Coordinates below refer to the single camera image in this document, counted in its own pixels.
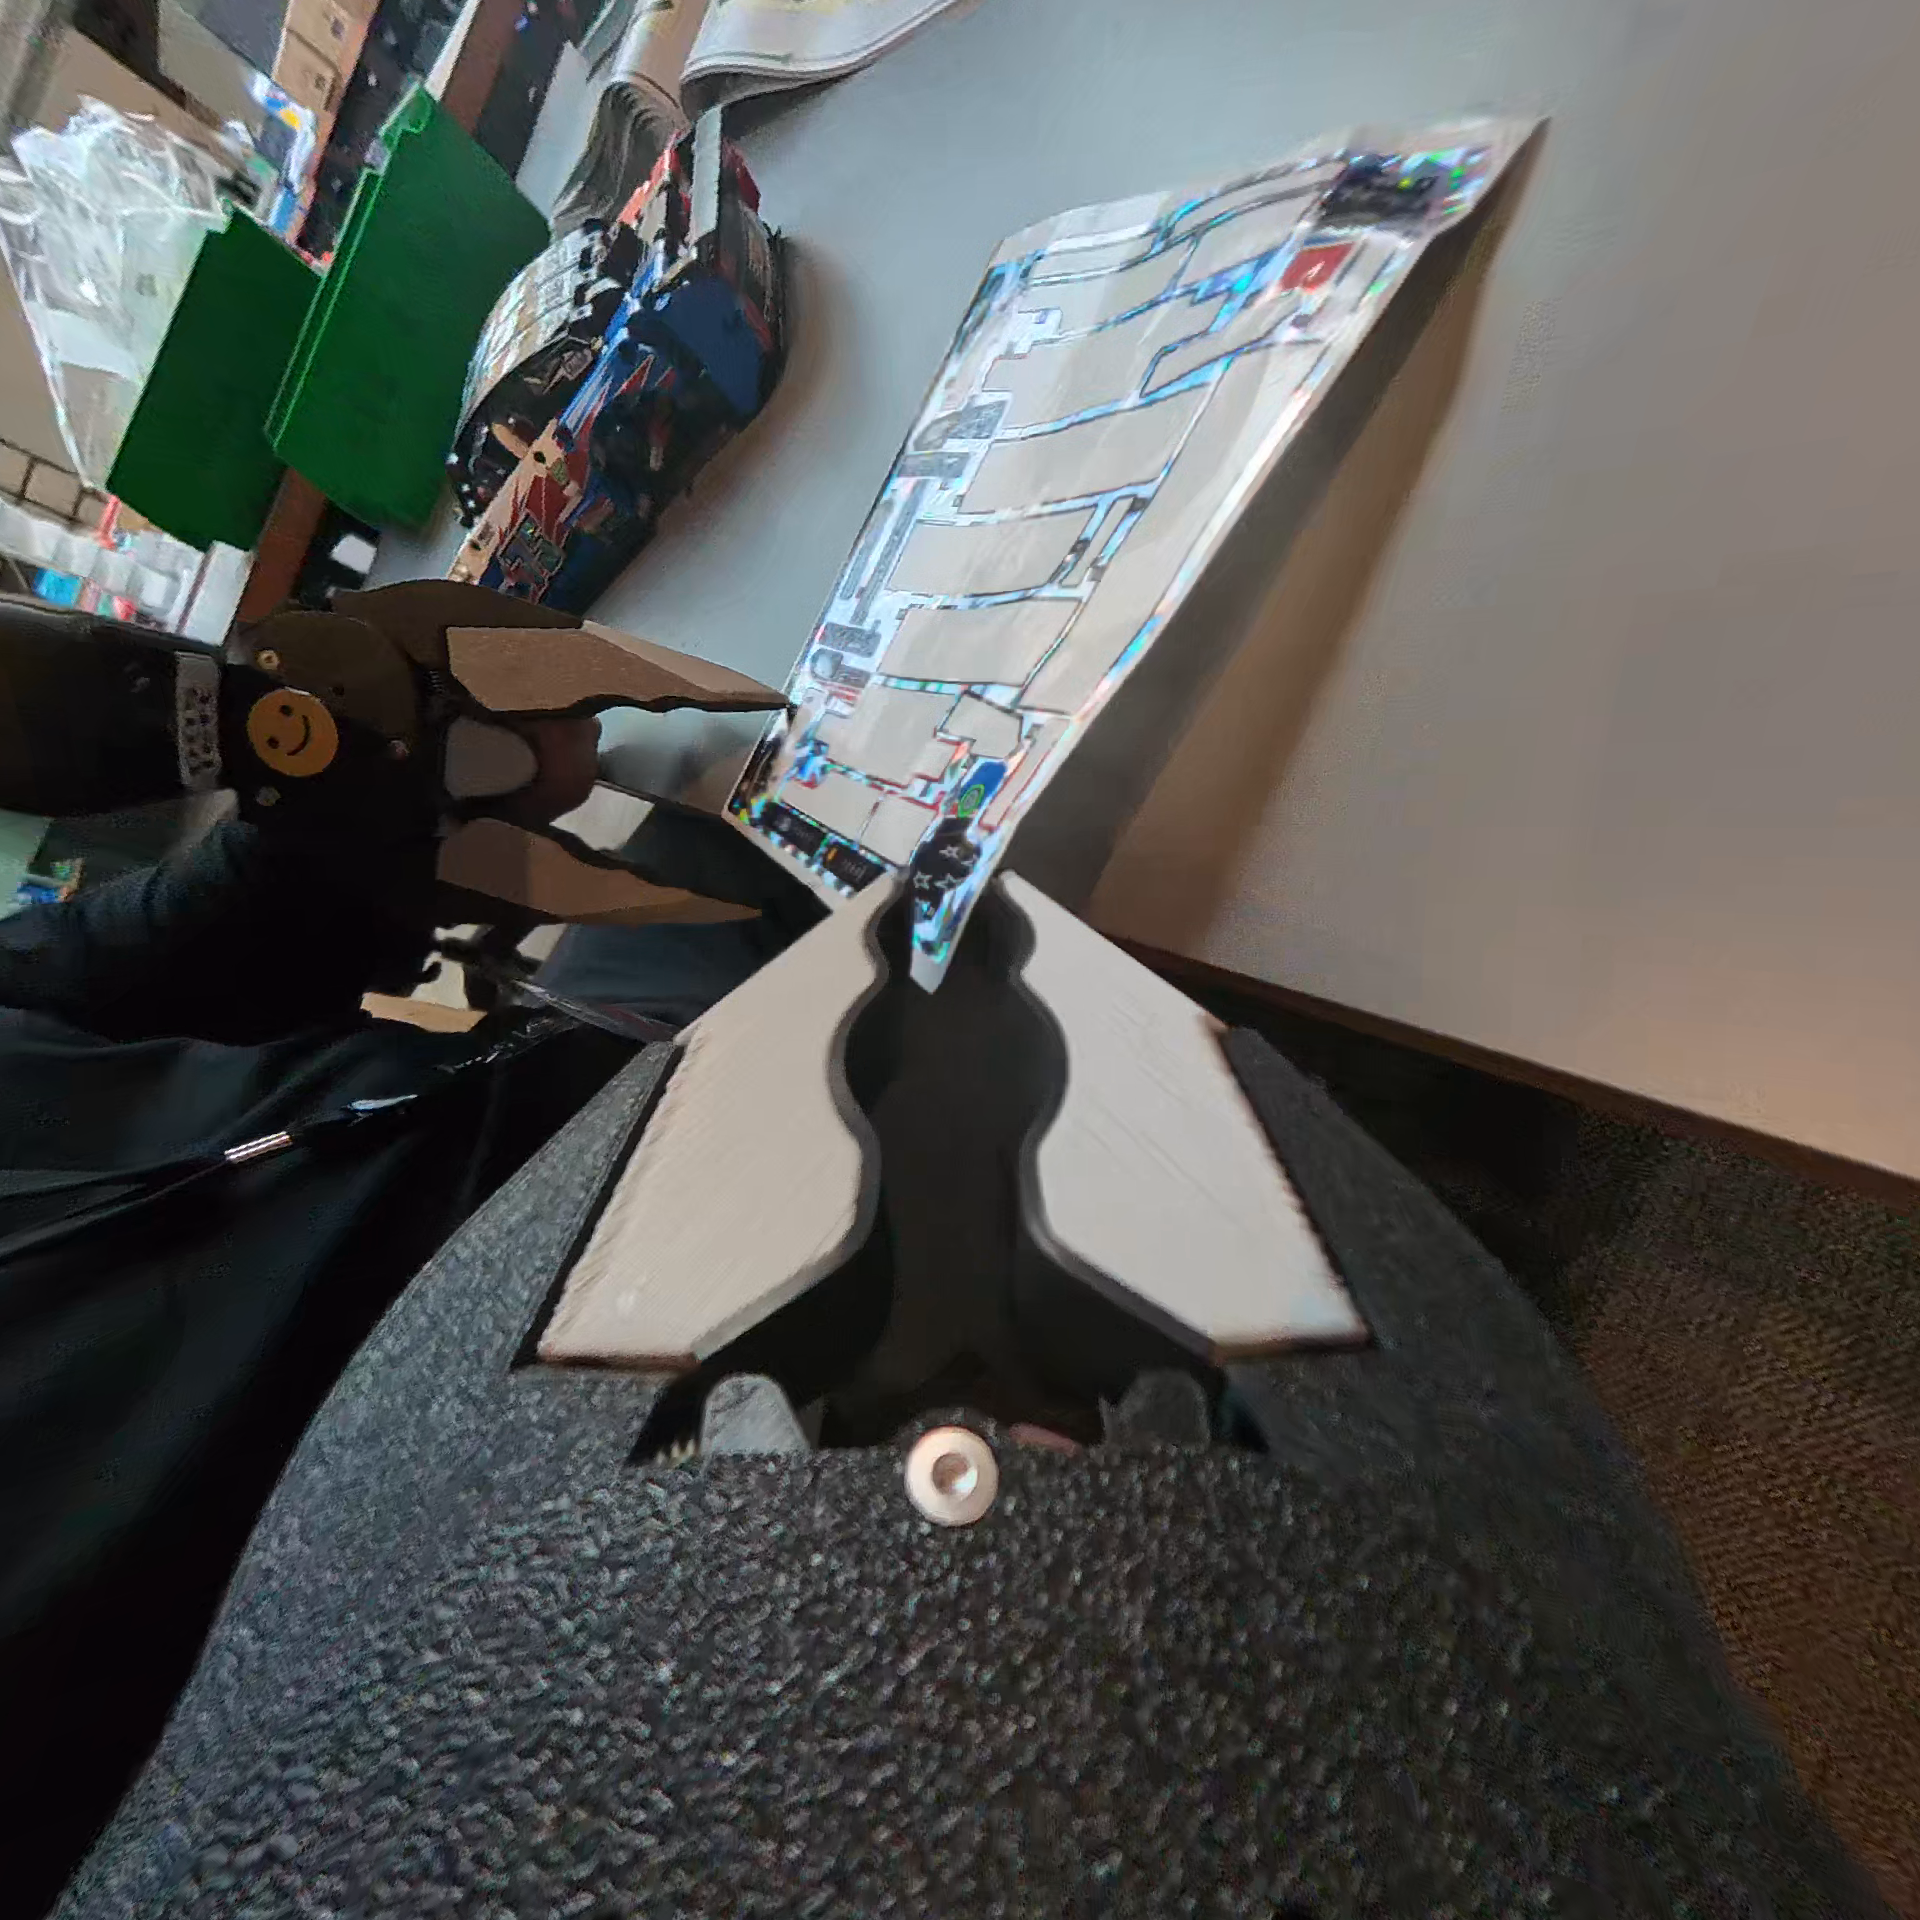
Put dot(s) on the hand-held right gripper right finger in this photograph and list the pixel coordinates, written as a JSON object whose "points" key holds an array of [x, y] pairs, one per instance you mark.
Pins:
{"points": [[1185, 1186]]}

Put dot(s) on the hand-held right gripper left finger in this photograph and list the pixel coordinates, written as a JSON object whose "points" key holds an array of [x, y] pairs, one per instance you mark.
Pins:
{"points": [[721, 1186]]}

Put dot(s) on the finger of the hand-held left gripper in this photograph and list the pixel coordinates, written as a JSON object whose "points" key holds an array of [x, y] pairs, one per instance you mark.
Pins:
{"points": [[599, 669], [557, 879]]}

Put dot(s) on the toy brick race car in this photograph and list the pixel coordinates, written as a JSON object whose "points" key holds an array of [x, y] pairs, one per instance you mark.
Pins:
{"points": [[629, 375]]}

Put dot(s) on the holographic sticker sheet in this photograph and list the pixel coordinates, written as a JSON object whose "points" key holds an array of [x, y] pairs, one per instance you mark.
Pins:
{"points": [[1141, 480]]}

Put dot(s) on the person's left forearm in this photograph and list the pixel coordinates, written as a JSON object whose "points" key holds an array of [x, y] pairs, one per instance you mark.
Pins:
{"points": [[224, 931]]}

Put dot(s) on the green plastic bin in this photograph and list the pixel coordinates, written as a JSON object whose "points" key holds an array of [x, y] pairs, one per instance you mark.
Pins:
{"points": [[405, 330], [194, 405]]}

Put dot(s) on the clear plastic bag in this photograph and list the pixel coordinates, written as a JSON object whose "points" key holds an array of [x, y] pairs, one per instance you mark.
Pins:
{"points": [[106, 254]]}

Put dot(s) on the person's dark clothing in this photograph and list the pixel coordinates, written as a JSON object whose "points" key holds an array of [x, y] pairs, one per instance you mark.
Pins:
{"points": [[181, 1426]]}

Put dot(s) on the open instruction booklet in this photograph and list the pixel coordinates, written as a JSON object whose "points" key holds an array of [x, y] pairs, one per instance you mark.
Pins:
{"points": [[780, 45]]}

